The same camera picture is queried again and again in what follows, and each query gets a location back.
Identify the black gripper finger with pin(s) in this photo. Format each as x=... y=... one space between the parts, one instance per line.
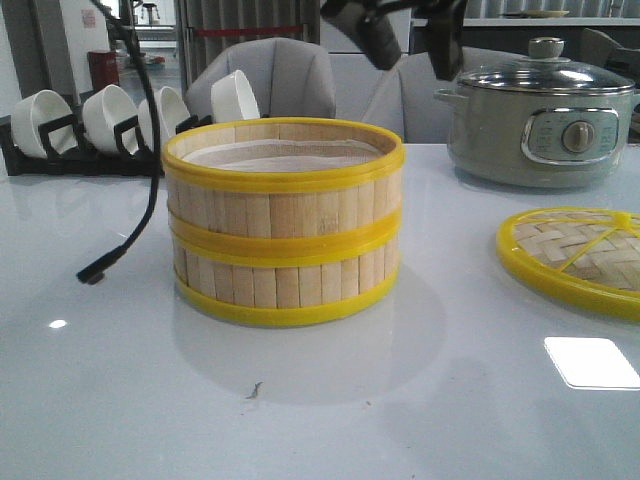
x=378 y=41
x=444 y=31

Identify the yellow rimmed woven bamboo lid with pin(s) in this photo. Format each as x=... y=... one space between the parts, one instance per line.
x=588 y=257

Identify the white cabinet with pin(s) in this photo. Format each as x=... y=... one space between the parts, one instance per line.
x=355 y=77

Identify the dark sideboard counter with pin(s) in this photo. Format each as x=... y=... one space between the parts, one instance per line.
x=513 y=35

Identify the grey chair left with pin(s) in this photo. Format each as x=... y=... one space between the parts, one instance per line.
x=289 y=78

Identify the grey chair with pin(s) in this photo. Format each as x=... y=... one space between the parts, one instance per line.
x=289 y=78
x=410 y=101

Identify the grey chair right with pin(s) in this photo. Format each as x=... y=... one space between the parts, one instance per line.
x=410 y=101

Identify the glass cooker lid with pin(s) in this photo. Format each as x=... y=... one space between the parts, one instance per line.
x=544 y=70

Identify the grey-green electric cooker pot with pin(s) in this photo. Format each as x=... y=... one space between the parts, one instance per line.
x=535 y=139

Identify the white bowl far right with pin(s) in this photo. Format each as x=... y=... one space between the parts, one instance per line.
x=232 y=99

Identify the white bowl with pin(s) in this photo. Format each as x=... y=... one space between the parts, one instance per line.
x=101 y=112
x=232 y=99
x=171 y=112
x=32 y=112

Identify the red bin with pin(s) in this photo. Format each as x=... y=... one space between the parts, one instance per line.
x=103 y=69

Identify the bamboo steamer tier yellow rims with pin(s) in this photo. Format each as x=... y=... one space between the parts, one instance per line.
x=286 y=296

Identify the white bowl far left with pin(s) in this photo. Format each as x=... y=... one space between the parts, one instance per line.
x=32 y=112

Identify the black dish rack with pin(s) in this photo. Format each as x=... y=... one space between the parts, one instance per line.
x=132 y=157

